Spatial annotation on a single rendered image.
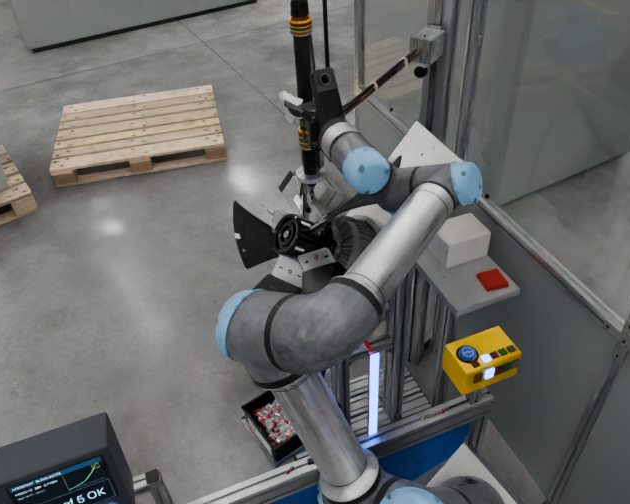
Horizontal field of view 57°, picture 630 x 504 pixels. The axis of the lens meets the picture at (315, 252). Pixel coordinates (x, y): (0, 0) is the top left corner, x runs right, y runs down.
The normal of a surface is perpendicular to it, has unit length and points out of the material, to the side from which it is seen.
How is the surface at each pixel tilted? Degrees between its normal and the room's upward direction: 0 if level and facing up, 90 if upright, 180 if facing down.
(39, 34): 90
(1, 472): 15
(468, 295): 0
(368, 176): 90
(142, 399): 0
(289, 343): 56
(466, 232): 0
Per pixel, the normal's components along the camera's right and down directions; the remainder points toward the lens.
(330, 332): 0.14, 0.05
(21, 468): -0.14, -0.88
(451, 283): -0.05, -0.76
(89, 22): 0.48, 0.55
